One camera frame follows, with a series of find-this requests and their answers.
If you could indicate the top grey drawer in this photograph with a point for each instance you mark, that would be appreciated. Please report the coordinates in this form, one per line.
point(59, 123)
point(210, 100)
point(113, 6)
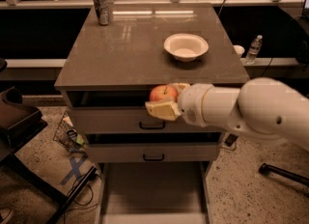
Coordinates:
point(93, 120)

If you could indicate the wire basket with items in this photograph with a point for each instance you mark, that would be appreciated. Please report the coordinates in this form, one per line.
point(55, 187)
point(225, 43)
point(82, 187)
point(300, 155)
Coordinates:
point(67, 136)

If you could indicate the white shoe tip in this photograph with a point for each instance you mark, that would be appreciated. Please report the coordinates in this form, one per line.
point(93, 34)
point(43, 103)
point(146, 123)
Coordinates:
point(6, 215)

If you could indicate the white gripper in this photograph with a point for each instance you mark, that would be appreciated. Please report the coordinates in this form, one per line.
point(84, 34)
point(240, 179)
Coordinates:
point(190, 102)

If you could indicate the small white cup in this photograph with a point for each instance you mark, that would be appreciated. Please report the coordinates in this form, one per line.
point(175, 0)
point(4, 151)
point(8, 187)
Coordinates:
point(239, 50)

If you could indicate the silver drink can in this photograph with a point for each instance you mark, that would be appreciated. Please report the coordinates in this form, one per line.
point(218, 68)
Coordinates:
point(102, 11)

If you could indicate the open bottom grey drawer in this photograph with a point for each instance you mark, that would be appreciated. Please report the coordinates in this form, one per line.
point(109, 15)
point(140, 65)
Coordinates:
point(153, 193)

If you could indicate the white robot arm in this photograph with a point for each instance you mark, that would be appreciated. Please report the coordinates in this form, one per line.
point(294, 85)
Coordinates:
point(263, 110)

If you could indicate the white paper bowl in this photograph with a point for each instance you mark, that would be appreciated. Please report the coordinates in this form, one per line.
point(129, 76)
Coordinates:
point(186, 47)

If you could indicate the black power adapter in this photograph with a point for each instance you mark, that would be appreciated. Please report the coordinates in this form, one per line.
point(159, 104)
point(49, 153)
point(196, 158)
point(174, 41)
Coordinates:
point(230, 140)

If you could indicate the middle grey drawer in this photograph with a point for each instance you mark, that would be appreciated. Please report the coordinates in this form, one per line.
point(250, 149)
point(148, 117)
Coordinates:
point(153, 147)

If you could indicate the blue tape cross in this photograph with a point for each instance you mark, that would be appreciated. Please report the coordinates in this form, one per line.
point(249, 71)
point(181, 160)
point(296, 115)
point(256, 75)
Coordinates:
point(75, 164)

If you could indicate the grey drawer cabinet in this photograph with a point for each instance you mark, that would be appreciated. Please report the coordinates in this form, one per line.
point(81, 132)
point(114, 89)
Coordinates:
point(116, 66)

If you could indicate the clear plastic water bottle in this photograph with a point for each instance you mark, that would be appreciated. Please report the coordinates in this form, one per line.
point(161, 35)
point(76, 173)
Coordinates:
point(253, 50)

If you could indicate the black chair leg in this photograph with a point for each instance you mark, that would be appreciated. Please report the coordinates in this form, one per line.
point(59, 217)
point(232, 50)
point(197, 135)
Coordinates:
point(265, 169)

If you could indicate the red apple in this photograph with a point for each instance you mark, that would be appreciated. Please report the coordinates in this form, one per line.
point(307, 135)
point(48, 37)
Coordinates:
point(162, 92)

